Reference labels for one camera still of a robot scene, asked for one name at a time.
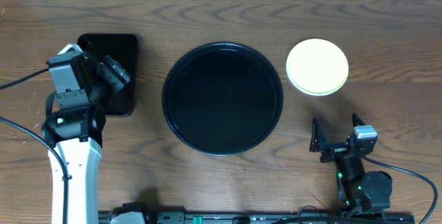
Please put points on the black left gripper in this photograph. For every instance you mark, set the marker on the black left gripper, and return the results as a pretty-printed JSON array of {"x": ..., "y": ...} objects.
[{"x": 115, "y": 70}]

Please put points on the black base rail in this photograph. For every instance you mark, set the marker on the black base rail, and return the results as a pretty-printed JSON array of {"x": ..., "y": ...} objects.
[{"x": 251, "y": 218}]

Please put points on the yellow plate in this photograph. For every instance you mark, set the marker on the yellow plate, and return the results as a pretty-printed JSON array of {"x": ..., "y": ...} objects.
[{"x": 316, "y": 60}]

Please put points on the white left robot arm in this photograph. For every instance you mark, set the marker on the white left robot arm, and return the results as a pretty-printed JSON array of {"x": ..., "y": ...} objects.
[{"x": 75, "y": 167}]

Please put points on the mint plate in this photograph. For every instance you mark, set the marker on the mint plate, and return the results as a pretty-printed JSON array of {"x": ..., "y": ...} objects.
[{"x": 318, "y": 88}]

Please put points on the black rectangular water tray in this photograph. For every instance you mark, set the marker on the black rectangular water tray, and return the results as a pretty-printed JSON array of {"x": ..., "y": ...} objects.
[{"x": 123, "y": 48}]

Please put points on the black round tray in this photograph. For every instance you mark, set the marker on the black round tray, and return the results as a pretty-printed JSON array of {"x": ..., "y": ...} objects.
[{"x": 222, "y": 98}]

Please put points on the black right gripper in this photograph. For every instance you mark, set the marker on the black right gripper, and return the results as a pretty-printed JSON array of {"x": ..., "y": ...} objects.
[{"x": 338, "y": 149}]

